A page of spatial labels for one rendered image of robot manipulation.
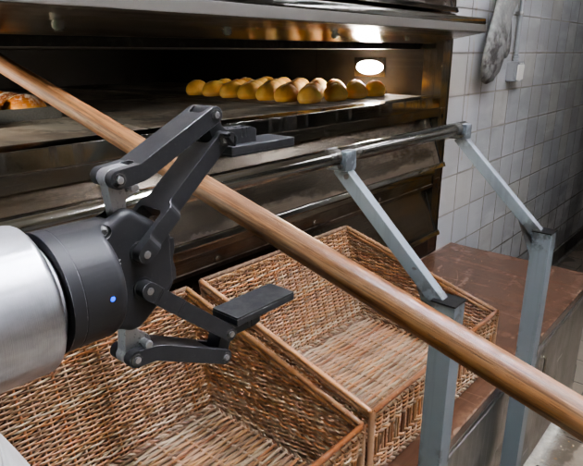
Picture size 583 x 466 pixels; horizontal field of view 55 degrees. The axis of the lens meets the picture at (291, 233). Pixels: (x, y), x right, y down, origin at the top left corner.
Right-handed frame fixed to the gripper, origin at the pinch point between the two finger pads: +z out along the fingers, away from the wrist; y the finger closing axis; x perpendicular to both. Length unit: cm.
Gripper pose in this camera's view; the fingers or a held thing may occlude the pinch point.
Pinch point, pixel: (273, 221)
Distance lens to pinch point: 47.3
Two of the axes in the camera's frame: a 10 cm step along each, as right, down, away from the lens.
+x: 7.5, 2.0, -6.3
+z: 6.6, -2.3, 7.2
